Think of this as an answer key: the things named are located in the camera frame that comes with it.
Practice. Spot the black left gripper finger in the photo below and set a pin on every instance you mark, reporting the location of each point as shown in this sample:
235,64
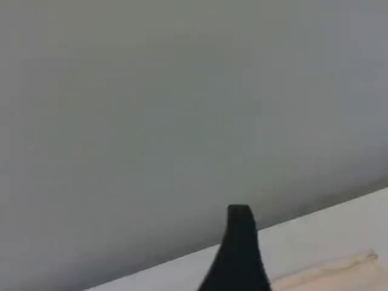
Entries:
236,257

